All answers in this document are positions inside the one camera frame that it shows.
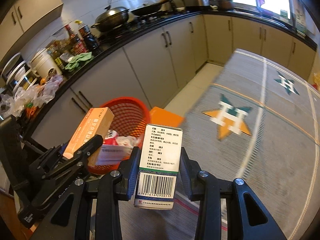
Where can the yellow box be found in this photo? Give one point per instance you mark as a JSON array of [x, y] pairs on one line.
[[159, 116]]

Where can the crumpled plastic bags on counter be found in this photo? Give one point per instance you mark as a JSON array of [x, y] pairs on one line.
[[34, 96]]

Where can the silver rice cooker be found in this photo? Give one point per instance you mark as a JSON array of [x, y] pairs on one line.
[[196, 5]]

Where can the dark cooking pot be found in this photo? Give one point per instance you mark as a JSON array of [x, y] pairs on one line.
[[224, 5]]

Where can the red plastic basket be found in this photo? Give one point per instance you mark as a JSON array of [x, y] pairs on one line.
[[130, 117]]

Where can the green cloth on counter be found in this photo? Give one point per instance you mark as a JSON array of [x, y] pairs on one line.
[[78, 60]]

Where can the steel wok with lid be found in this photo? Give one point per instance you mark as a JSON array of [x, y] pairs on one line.
[[111, 18]]

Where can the red white paper package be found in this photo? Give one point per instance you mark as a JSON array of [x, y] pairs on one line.
[[111, 138]]

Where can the long white medicine box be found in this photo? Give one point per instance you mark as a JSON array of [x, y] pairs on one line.
[[112, 154]]

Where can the grey patterned tablecloth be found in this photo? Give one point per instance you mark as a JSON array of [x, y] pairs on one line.
[[259, 121]]

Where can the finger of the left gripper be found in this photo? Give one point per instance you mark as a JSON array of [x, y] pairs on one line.
[[79, 158], [51, 156]]

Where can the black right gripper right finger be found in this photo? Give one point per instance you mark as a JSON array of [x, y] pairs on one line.
[[247, 217]]

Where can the orange medicine box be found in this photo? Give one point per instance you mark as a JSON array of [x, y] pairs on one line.
[[96, 121]]

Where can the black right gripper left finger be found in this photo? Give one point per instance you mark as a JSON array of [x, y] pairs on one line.
[[70, 216]]

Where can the white green medicine box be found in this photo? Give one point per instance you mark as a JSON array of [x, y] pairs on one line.
[[158, 167]]

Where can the dark sauce bottle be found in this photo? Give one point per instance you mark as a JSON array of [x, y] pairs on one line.
[[89, 39]]

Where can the clear plastic bag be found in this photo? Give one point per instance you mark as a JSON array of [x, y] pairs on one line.
[[128, 141]]

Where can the black frying pan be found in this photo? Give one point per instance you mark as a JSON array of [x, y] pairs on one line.
[[149, 9]]

